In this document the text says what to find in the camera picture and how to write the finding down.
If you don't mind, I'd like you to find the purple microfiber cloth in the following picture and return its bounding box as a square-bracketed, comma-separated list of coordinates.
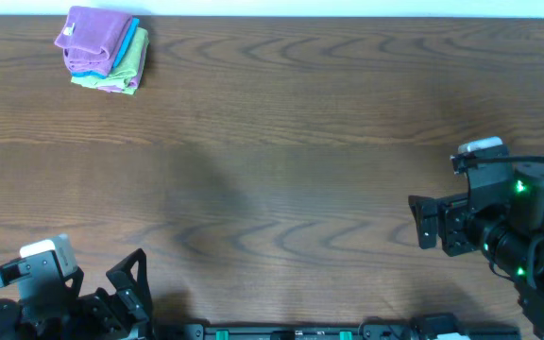
[54, 6, 134, 72]

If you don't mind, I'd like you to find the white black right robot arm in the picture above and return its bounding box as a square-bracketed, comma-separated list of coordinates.
[408, 154, 544, 339]

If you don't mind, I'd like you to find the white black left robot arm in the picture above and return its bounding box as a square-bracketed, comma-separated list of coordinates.
[0, 248, 158, 340]

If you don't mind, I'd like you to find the pink folded cloth in stack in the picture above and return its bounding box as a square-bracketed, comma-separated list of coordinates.
[97, 45, 147, 94]

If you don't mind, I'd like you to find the green folded cloth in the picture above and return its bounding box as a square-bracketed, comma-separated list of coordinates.
[71, 27, 149, 90]

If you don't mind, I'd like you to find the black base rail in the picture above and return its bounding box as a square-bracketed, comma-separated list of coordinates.
[156, 314, 521, 340]

